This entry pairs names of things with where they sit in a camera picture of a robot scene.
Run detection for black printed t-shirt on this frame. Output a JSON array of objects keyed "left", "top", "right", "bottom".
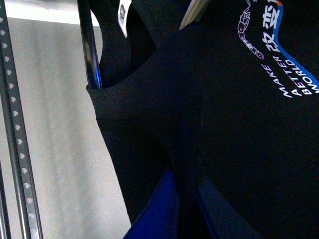
[{"left": 87, "top": 0, "right": 319, "bottom": 239}]

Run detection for dark grey clothes rack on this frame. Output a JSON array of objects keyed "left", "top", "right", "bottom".
[{"left": 0, "top": 1, "right": 43, "bottom": 239}]

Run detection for blue cloth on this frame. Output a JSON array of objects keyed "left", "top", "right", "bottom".
[{"left": 124, "top": 168, "right": 179, "bottom": 239}]

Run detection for white garment label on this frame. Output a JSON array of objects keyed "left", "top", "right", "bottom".
[{"left": 118, "top": 0, "right": 132, "bottom": 38}]

